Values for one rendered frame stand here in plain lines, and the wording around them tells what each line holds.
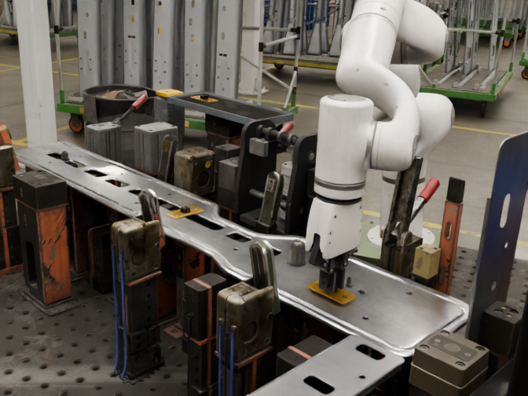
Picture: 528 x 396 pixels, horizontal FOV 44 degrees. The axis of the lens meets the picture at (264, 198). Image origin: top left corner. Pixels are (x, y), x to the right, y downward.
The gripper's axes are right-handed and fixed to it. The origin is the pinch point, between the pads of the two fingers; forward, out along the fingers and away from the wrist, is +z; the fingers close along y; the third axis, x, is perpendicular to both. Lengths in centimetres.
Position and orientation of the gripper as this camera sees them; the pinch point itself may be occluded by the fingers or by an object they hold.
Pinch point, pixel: (331, 277)
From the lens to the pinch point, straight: 116.2
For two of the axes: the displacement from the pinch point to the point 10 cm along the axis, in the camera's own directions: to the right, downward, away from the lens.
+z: -0.4, 9.4, 3.4
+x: 7.1, 2.7, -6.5
